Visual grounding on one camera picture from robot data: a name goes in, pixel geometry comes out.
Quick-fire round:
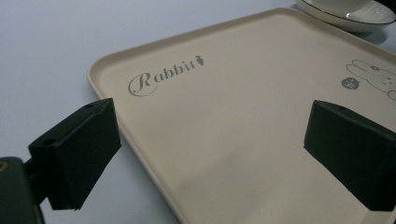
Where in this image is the beige printed tray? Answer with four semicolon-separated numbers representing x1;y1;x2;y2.
87;7;396;224

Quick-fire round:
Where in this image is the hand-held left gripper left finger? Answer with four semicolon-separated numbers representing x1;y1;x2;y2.
22;97;122;211

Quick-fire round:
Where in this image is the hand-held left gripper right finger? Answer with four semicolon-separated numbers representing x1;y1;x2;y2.
303;99;396;213

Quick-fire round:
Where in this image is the white black-rimmed bowl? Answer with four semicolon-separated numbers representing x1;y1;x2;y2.
294;0;396;34

